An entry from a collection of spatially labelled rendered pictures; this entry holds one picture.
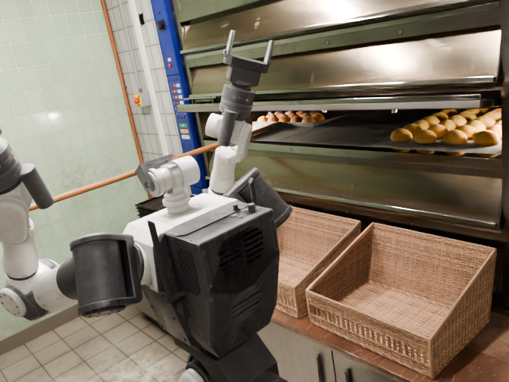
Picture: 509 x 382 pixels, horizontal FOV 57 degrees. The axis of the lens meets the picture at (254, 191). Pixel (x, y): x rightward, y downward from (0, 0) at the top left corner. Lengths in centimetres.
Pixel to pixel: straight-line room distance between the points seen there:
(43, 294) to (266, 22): 170
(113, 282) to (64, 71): 274
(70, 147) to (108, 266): 266
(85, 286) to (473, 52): 144
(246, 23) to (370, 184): 102
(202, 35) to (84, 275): 204
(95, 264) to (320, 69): 151
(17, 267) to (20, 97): 240
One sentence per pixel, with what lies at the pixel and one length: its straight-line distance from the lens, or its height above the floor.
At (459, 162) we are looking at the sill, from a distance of 192.
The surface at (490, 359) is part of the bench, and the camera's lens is 184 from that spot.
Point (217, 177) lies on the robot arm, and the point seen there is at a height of 134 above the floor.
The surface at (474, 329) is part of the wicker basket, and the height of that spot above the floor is 61.
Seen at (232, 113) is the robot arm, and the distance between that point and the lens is 125.
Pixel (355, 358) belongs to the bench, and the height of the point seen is 57.
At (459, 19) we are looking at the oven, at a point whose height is 166.
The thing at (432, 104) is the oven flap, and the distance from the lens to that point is 174.
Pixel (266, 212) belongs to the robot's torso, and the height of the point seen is 136.
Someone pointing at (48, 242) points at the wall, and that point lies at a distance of 362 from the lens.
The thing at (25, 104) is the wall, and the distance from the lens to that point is 349.
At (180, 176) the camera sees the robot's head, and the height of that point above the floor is 145.
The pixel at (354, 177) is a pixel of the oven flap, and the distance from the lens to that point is 222.
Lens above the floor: 170
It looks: 17 degrees down
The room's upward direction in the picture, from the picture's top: 10 degrees counter-clockwise
